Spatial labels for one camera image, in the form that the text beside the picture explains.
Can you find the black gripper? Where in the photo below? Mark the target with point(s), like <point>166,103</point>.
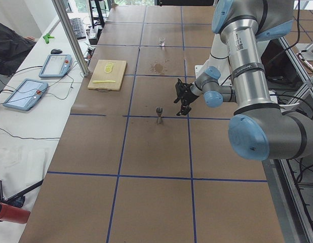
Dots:
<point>189,96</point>

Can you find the steel jigger measuring cup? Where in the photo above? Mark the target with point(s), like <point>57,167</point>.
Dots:
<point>159,112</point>

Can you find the clear glass cup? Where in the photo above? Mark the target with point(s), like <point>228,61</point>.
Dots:
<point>161,42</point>

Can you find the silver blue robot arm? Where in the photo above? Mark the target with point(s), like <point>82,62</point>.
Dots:
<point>258,130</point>

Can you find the wooden cutting board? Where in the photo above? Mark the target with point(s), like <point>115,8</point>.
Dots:
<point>117,74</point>

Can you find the yellow plastic knife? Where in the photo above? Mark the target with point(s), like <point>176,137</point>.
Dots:
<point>103,81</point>

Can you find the black keyboard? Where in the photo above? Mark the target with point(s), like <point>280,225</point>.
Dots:
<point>78,28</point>

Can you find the far blue teach pendant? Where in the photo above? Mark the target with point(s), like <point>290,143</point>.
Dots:
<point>55,66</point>

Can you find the blue teach pendant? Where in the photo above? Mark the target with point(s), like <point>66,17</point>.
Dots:
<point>55,66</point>
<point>26,95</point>

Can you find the black computer mouse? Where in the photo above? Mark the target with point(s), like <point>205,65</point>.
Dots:
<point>56,51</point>

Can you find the green plastic clamp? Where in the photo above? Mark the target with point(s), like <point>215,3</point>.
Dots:
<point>47,38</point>

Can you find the near blue teach pendant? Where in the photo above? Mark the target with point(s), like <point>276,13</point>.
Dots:
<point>26,95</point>

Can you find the black jacket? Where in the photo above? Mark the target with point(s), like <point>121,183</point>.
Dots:
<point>13,50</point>

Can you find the red cylinder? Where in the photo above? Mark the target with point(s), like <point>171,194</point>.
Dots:
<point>13,214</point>

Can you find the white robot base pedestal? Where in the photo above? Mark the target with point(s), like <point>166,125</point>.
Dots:
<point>218,58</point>

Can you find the aluminium frame post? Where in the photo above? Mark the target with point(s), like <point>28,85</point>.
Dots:
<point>64,19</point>

